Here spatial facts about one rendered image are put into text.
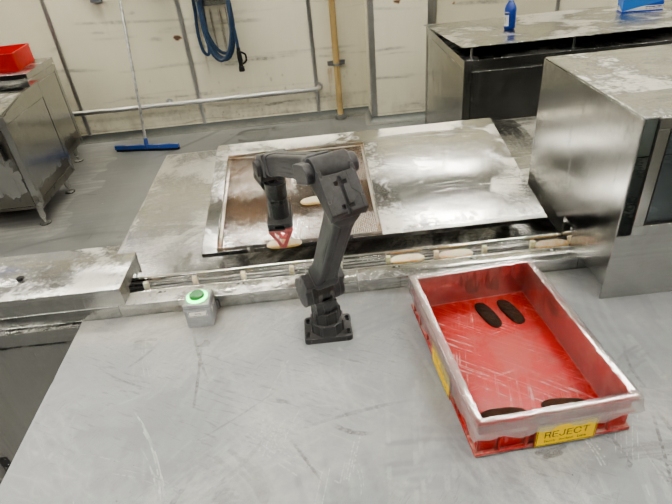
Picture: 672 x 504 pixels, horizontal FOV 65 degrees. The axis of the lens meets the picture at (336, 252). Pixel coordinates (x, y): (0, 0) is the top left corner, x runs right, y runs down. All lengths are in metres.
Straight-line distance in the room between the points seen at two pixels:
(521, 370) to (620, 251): 0.40
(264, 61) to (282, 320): 3.89
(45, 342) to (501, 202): 1.41
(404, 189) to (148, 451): 1.08
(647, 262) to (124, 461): 1.29
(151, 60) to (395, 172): 3.71
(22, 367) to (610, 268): 1.64
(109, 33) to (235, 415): 4.42
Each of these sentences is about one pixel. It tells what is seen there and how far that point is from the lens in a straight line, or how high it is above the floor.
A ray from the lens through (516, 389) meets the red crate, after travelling 1.23.
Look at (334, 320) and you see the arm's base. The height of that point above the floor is 0.88.
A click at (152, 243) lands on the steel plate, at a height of 0.82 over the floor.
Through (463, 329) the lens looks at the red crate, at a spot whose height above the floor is 0.82.
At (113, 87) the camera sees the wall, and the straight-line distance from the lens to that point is 5.41.
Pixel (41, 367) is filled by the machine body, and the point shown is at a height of 0.67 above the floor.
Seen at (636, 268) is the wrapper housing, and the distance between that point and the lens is 1.51.
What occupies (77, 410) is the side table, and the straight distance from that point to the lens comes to 1.38.
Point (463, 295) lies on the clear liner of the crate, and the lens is 1.42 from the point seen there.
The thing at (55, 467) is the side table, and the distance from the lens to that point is 1.29.
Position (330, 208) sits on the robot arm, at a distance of 0.95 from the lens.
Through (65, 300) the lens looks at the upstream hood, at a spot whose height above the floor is 0.90.
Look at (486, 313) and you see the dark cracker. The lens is 1.39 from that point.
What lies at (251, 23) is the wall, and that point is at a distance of 5.03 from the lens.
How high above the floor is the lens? 1.73
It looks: 34 degrees down
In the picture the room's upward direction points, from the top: 6 degrees counter-clockwise
